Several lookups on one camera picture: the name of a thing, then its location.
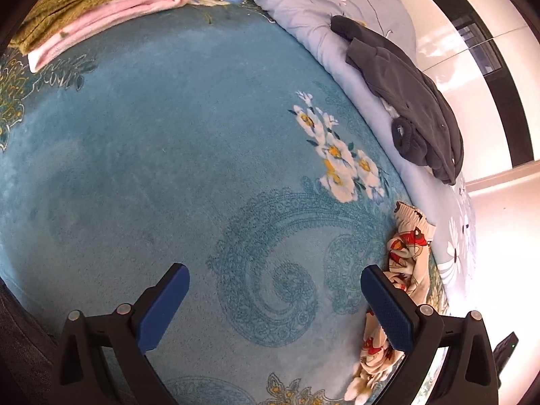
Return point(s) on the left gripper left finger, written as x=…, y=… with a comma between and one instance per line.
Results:
x=81, y=374

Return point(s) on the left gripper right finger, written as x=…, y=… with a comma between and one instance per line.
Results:
x=468, y=374

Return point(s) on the teal floral bed blanket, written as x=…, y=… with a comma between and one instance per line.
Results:
x=208, y=136

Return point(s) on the light blue daisy quilt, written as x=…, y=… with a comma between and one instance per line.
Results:
x=446, y=206

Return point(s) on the dark grey fleece jacket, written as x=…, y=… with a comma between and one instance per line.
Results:
x=425, y=130

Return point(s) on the cream car print pants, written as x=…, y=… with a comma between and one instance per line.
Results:
x=408, y=257

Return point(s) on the folded pink garment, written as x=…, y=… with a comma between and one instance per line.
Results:
x=93, y=22

